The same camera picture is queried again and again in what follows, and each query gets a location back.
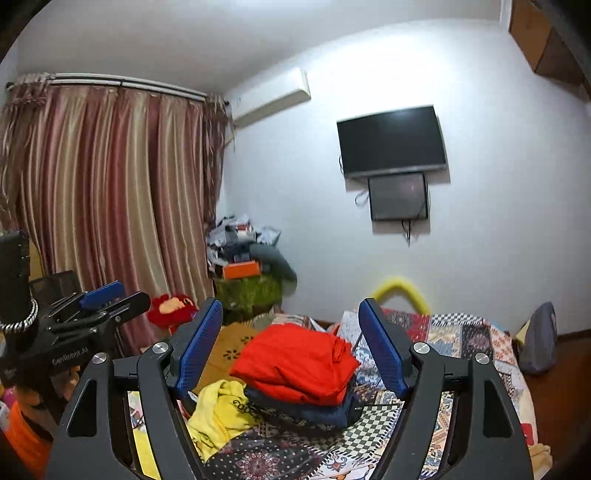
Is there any striped pink beige curtain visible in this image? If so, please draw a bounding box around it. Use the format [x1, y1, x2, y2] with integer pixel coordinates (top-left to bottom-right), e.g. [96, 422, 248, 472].
[0, 74, 232, 356]

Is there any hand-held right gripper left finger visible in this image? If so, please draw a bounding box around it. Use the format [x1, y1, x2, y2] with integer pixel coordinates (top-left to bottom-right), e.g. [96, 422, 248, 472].
[44, 296, 225, 480]

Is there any orange box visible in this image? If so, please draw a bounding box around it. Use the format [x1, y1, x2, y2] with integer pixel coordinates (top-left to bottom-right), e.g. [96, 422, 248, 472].
[223, 261, 260, 280]

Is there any wooden wall cabinet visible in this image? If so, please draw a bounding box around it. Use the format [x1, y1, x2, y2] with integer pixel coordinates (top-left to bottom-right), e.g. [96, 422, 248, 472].
[509, 0, 591, 100]

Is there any white curtain rail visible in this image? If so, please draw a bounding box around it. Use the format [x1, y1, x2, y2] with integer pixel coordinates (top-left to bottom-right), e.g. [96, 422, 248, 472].
[7, 73, 227, 104]

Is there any grey purple backpack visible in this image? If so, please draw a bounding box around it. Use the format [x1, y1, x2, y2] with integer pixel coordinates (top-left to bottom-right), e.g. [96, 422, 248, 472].
[519, 302, 558, 376]

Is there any green plush cover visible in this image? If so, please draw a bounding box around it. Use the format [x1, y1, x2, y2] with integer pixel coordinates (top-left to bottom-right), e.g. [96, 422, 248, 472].
[215, 274, 283, 319]

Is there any black wall television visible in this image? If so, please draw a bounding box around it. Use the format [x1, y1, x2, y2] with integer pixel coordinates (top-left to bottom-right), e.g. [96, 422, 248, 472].
[336, 105, 448, 178]

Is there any mustard flower print cloth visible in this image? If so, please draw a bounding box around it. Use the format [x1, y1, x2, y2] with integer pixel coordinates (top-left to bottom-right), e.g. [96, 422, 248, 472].
[191, 320, 262, 395]

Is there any dark blue folded garment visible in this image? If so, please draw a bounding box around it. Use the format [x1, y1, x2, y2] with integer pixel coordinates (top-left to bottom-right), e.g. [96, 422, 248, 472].
[243, 374, 365, 428]

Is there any pile of mixed clutter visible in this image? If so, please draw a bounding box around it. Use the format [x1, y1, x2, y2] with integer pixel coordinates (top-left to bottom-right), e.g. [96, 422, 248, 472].
[205, 215, 282, 278]

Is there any patchwork patterned bedsheet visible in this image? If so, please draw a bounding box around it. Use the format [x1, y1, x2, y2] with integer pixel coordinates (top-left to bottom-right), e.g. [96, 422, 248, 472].
[124, 307, 541, 480]

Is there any yellow printed shirt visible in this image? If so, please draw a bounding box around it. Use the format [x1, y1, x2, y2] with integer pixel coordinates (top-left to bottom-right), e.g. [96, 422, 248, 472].
[187, 379, 259, 462]

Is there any small black wall monitor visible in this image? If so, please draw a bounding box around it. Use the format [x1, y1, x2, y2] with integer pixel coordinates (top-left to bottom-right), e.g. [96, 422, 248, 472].
[368, 172, 429, 221]

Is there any red plush toy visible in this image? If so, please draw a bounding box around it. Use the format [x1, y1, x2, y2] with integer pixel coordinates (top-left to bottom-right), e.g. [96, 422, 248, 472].
[148, 293, 197, 329]

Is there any yellow foam tube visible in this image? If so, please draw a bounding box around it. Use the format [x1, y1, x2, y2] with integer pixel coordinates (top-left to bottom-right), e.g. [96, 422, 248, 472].
[373, 276, 432, 315]

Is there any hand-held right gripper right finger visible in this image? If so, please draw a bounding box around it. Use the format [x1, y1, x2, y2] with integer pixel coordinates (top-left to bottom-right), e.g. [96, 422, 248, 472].
[358, 298, 536, 480]

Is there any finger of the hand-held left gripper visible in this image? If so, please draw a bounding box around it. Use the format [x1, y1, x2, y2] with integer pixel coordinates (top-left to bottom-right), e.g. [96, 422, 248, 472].
[88, 291, 151, 326]
[76, 281, 126, 311]

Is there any white wall air conditioner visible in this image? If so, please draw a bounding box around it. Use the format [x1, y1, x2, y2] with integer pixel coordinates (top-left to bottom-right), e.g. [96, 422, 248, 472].
[226, 68, 311, 127]

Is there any grey cloth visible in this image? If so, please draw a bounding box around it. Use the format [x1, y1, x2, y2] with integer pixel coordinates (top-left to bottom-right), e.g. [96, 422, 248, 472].
[249, 244, 298, 283]

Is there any red hooded jacket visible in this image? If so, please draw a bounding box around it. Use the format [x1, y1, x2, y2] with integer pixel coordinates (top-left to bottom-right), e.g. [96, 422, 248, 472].
[229, 323, 361, 407]

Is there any orange bucket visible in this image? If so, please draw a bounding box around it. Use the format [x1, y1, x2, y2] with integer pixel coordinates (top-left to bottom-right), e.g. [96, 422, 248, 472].
[7, 399, 51, 476]

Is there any black white braided cord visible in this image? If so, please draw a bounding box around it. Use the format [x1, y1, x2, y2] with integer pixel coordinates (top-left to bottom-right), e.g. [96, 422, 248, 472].
[0, 299, 38, 332]

